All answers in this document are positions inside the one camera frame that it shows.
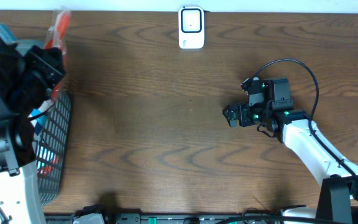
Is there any red packaged item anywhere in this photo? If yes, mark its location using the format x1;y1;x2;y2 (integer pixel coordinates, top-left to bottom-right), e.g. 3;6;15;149
44;9;71;100

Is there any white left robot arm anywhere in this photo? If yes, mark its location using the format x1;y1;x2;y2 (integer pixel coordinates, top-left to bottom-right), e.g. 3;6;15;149
0;24;65;223

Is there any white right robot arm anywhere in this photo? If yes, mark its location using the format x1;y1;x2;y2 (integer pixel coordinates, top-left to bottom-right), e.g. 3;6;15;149
223;103;358;185

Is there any white barcode scanner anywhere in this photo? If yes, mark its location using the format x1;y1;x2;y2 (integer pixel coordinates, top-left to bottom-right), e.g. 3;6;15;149
178;6;205;49

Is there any grey plastic basket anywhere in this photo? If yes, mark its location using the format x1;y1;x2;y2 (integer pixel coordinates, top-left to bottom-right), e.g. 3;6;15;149
16;40;72;206

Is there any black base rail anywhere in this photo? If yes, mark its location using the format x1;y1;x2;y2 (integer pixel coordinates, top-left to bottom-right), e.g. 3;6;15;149
45;203;323;224

